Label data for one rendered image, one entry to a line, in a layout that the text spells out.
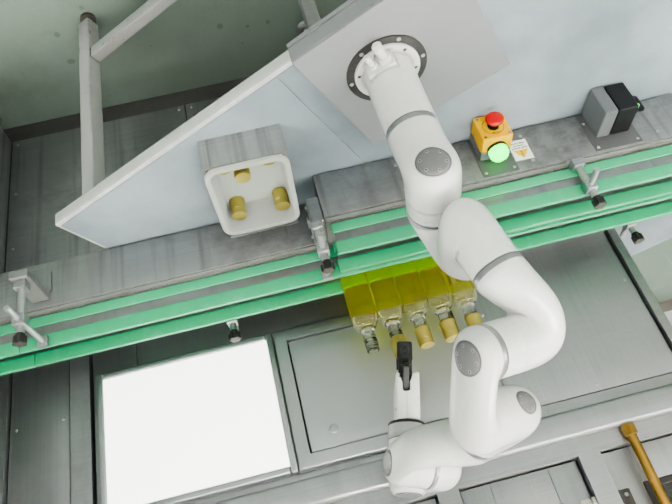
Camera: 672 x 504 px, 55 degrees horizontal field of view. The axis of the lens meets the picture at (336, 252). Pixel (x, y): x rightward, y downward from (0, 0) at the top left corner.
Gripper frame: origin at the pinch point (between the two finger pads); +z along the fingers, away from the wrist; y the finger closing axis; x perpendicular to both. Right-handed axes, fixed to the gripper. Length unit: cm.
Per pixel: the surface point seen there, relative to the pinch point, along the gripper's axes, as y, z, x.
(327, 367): -13.8, 2.9, 17.4
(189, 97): -20, 100, 66
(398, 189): 14.5, 33.4, 0.6
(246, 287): 2.8, 15.3, 35.1
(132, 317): 2, 8, 60
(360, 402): -13.8, -5.6, 9.6
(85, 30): 15, 90, 85
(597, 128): 18, 48, -45
